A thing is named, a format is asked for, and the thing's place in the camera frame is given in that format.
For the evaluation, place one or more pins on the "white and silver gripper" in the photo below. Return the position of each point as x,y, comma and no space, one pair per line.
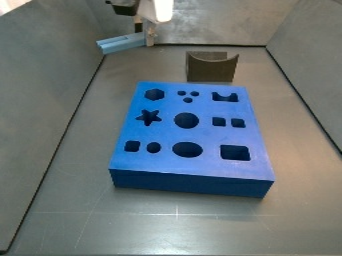
153,10

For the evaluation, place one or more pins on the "light blue square-circle object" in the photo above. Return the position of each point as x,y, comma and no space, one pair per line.
120,43

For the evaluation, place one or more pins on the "black curved fixture stand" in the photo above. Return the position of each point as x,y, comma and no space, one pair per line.
207,66

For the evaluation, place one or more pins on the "blue foam shape tray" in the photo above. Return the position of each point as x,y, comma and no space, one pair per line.
191,140

